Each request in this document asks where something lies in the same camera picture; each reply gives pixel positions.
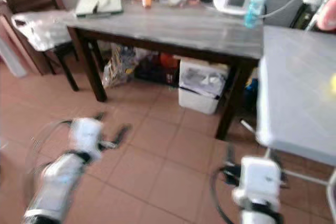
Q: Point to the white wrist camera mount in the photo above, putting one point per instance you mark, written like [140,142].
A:
[86,135]
[260,179]

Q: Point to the white plastic bin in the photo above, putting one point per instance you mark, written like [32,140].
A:
[202,87]

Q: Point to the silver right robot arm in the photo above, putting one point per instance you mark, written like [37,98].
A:
[262,216]

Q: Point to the pale green cutting board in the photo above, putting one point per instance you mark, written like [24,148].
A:
[98,4]

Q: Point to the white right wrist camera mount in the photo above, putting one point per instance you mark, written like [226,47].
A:
[260,179]

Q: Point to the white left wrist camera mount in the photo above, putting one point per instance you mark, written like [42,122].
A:
[86,135]

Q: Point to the light grey folding table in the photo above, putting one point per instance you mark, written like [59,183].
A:
[299,87]

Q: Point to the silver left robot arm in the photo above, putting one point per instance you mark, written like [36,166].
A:
[58,179]

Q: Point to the white leaning panel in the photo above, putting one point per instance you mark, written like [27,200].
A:
[11,59]

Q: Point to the dark bag with red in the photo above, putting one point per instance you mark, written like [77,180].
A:
[157,69]

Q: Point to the blue plastic water bottle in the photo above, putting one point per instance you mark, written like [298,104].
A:
[257,1]

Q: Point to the white plastic bag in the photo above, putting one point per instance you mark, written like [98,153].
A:
[44,30]

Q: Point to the patterned shopping bag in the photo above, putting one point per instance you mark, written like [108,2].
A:
[118,66]

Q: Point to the dark wooden grey-topped table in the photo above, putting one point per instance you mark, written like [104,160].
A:
[163,27]

